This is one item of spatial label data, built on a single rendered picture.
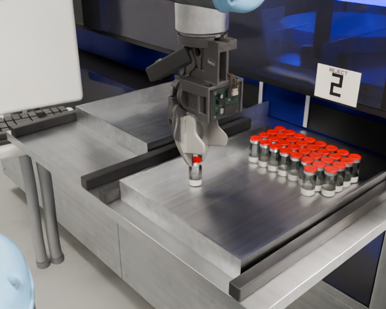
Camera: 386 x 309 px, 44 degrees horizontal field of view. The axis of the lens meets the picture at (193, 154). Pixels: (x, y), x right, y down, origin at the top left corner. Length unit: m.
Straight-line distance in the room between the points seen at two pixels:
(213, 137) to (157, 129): 0.27
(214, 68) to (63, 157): 0.38
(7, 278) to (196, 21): 0.40
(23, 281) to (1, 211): 2.09
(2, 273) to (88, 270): 1.61
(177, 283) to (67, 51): 0.76
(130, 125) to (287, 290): 0.56
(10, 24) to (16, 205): 1.36
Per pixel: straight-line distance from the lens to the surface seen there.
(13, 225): 2.39
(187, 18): 0.66
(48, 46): 1.37
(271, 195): 0.77
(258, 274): 0.58
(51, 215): 1.68
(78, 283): 1.98
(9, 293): 0.43
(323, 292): 1.07
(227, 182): 0.80
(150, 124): 1.03
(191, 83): 0.67
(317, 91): 0.89
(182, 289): 1.49
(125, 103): 1.13
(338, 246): 0.68
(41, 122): 1.04
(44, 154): 0.94
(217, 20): 0.66
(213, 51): 0.65
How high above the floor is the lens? 1.27
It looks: 26 degrees down
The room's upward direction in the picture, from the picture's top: straight up
